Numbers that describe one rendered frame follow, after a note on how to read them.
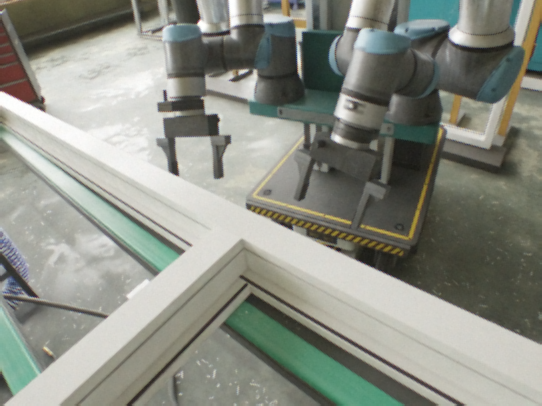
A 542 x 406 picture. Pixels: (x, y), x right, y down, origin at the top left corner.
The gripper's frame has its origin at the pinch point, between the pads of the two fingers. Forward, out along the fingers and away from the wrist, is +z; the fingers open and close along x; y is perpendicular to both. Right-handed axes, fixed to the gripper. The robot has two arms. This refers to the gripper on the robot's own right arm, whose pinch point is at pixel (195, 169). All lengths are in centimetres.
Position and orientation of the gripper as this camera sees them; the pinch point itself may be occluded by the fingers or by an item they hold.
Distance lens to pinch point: 87.8
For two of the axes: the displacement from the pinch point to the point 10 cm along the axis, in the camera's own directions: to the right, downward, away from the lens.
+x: -9.2, -0.4, 3.8
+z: 0.6, 9.7, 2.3
